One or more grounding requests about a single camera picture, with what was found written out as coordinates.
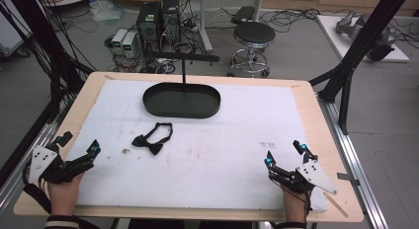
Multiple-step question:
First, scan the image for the black metal frame with cables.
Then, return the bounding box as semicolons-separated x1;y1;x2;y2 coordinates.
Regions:
0;0;97;188

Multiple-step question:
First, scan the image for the light wooden table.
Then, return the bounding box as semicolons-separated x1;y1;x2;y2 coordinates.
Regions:
13;71;365;224

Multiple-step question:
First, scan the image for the thin wooden stick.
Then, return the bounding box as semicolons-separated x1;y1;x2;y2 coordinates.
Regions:
322;191;350;219

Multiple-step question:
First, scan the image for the person's right hand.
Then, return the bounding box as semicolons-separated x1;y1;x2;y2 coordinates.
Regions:
282;186;312;223

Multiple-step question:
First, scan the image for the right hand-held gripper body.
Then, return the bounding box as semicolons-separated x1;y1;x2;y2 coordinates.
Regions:
268;158;339;195

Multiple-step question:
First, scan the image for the white floor board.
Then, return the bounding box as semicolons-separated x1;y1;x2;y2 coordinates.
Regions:
315;14;411;63

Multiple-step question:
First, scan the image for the clear plastic bag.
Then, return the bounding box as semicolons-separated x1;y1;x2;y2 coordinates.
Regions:
89;0;127;25

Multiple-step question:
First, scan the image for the white foam mat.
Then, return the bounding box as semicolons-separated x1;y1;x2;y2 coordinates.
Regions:
65;79;329;212

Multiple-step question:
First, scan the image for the grey metal bracket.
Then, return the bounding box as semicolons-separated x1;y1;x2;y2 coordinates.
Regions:
336;172;361;188

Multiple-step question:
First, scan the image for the white desk leg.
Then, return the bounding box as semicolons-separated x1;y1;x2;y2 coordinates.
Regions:
251;0;267;24
197;0;214;53

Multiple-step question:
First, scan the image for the person's left hand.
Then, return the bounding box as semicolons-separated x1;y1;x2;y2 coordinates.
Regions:
47;173;85;217

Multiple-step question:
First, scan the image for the white bench power supply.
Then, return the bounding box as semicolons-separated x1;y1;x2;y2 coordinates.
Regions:
111;28;129;56
121;32;139;59

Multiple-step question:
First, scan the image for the black bow tie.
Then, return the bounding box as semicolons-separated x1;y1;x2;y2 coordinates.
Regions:
130;121;174;156

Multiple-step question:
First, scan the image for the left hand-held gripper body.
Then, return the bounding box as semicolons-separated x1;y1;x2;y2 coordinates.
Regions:
27;143;96;186

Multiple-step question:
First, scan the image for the black round stool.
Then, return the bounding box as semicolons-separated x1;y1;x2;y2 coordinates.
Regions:
226;21;277;78

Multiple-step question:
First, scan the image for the black computer tower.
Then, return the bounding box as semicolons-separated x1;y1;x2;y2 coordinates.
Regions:
160;0;182;45
135;1;163;53

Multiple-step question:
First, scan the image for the black flat box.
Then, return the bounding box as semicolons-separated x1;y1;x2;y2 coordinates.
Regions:
230;5;257;26

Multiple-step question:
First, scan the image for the black metal frame strut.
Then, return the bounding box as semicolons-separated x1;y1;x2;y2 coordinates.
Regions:
308;0;413;135

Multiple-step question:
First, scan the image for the aluminium rail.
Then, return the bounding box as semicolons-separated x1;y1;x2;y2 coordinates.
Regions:
315;91;390;229
0;100;81;217

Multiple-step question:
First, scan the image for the black stand with oval tray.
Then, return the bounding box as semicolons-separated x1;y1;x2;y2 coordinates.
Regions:
141;50;222;120

